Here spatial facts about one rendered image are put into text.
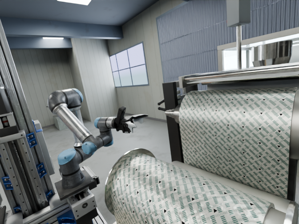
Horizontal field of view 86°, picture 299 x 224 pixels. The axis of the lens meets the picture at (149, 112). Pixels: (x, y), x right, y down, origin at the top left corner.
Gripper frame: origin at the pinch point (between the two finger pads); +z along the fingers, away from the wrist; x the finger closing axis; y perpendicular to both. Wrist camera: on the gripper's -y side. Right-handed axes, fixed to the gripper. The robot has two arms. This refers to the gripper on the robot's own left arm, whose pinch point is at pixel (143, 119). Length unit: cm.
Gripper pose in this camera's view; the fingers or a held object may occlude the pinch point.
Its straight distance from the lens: 91.4
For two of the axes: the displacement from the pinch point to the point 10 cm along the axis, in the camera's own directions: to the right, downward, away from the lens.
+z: 8.9, -0.3, -4.5
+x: -4.0, 3.9, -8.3
